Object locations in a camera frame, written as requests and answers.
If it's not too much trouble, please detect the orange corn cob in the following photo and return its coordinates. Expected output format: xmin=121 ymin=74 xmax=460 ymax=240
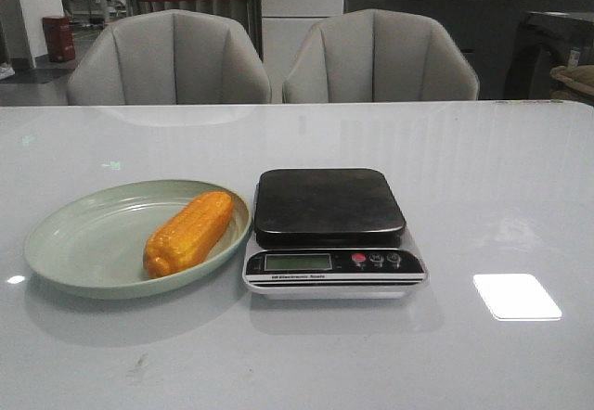
xmin=143 ymin=191 xmax=234 ymax=278

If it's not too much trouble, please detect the black silver kitchen scale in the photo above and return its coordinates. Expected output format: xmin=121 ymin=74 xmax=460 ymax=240
xmin=242 ymin=168 xmax=429 ymax=300

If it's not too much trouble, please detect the grey upholstered chair right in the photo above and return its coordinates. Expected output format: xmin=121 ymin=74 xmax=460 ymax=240
xmin=282 ymin=9 xmax=480 ymax=104

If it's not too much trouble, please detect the grey upholstered chair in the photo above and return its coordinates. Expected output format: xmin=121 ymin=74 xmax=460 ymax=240
xmin=66 ymin=9 xmax=271 ymax=106
xmin=282 ymin=9 xmax=480 ymax=104

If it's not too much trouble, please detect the grey upholstered chair left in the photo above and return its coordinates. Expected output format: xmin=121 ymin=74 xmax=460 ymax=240
xmin=66 ymin=9 xmax=271 ymax=106

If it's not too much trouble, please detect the white cabinet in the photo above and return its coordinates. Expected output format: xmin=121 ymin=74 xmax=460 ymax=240
xmin=260 ymin=0 xmax=343 ymax=103

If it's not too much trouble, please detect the light green plate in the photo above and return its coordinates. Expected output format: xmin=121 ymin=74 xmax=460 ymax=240
xmin=24 ymin=180 xmax=252 ymax=300

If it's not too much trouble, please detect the dark grey counter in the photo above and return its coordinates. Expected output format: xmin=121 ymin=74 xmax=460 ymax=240
xmin=345 ymin=0 xmax=593 ymax=99

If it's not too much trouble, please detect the red bin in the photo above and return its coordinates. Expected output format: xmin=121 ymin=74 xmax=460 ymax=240
xmin=42 ymin=16 xmax=76 ymax=62

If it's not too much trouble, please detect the dark appliance at right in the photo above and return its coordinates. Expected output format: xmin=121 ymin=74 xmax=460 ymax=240
xmin=503 ymin=11 xmax=593 ymax=99

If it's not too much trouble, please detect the beige cushion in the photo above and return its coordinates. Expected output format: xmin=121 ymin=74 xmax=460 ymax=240
xmin=549 ymin=65 xmax=594 ymax=106

